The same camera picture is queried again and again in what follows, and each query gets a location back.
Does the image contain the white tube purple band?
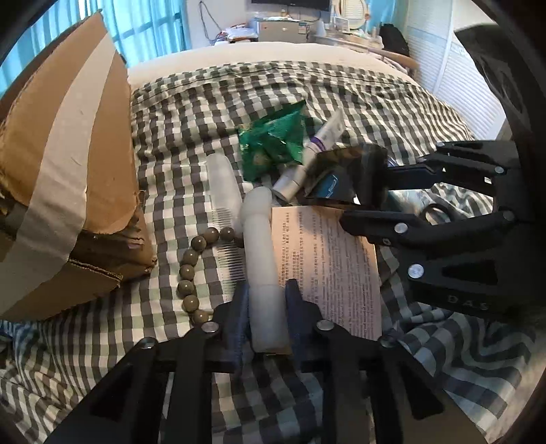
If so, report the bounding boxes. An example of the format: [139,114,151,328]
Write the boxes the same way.
[302,108,345,166]

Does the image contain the printed paper leaflet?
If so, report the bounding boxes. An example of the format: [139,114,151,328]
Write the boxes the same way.
[270,204,383,343]

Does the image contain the cream quilted bed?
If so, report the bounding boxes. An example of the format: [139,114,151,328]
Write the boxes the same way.
[127,40,411,88]

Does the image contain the grey mini fridge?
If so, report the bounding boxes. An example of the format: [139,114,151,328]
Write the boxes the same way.
[255,18,311,44]

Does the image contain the black wall television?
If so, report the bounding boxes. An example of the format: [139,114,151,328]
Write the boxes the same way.
[251,0,332,13]

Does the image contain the black glossy case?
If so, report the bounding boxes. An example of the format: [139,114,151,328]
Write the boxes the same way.
[298,144,390,211]

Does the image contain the taped cardboard box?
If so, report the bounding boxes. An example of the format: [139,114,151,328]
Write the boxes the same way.
[0,11,158,322]

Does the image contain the pile of packets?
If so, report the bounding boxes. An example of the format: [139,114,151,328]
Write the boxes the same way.
[210,25,259,46]

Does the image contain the black backpack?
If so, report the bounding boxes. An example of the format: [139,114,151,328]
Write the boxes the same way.
[378,23,411,59]

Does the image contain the wide blue curtain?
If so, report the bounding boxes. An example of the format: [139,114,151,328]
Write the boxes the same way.
[0,0,114,92]

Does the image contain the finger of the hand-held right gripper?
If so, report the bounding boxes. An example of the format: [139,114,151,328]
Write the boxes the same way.
[339,208,536,319]
[384,139,521,208]

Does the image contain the oval white vanity mirror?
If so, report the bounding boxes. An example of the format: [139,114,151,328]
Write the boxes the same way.
[330,0,368,33]

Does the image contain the olive bead bracelet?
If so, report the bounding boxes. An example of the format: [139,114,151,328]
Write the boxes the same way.
[177,225,247,329]

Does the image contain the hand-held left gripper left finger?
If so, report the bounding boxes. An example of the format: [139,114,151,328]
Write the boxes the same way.
[43,279,252,444]

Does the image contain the green foil packet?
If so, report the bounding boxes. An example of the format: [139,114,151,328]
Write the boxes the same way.
[237,99,308,183]

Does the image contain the clear plastic comb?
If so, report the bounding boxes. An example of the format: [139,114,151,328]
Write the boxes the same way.
[205,153,249,283]

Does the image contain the white foam roll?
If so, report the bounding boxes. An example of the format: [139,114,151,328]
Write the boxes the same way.
[240,187,287,356]

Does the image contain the blue cable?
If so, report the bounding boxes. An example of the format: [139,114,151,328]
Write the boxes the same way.
[199,0,223,42]

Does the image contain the row of cosmetics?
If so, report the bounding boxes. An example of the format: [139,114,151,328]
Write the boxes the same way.
[328,16,381,40]

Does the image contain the black handled scissors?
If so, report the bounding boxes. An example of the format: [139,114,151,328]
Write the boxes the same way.
[419,202,466,228]

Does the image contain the white louvred wardrobe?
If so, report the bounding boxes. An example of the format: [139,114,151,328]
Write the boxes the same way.
[394,0,509,142]

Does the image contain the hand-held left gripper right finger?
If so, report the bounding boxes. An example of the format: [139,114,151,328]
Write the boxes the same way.
[284,278,490,444]

